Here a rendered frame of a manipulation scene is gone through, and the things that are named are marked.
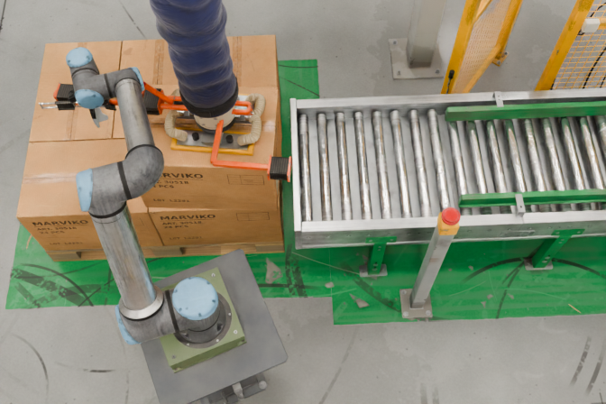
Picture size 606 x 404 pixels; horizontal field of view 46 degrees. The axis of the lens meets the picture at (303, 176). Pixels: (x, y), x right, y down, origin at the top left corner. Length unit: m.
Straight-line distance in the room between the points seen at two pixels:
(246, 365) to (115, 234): 0.85
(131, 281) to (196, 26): 0.83
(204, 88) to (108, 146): 1.00
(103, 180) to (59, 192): 1.37
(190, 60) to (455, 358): 1.97
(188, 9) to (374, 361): 2.00
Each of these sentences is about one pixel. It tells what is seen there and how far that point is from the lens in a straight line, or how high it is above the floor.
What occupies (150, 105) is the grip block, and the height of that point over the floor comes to 1.09.
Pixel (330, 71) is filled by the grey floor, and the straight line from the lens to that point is 4.27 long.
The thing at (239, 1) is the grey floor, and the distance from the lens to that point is 4.65.
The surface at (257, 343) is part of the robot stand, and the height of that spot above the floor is 0.75.
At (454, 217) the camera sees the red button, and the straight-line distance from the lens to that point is 2.68.
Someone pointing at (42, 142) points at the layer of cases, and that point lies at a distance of 3.61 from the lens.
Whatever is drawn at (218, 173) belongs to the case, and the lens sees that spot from 2.91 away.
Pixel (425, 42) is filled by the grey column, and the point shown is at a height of 0.25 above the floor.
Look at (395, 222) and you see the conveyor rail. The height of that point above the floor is 0.59.
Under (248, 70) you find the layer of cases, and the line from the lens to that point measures 3.61.
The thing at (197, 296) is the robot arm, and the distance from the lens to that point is 2.46.
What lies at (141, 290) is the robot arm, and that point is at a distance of 2.37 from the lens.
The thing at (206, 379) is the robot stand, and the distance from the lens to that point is 2.77.
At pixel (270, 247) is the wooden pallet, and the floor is 0.08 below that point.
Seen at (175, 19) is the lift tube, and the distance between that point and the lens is 2.28.
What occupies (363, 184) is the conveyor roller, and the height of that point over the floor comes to 0.55.
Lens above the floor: 3.43
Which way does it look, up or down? 62 degrees down
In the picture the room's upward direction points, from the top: 2 degrees counter-clockwise
